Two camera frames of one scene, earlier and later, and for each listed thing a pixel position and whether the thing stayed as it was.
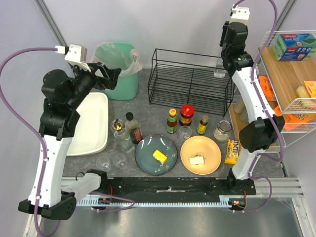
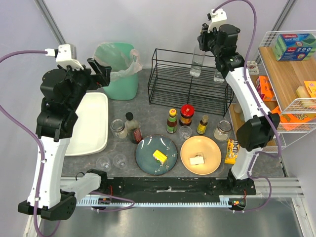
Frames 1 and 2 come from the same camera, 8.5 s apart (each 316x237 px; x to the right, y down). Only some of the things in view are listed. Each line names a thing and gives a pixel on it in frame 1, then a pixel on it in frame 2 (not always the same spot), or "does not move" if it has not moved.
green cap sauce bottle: (172, 122) does not move
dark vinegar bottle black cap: (134, 127) does not move
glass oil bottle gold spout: (118, 127) -> (197, 61)
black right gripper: (224, 45) -> (204, 39)
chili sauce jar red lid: (186, 112) does not move
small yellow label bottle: (202, 126) does not move
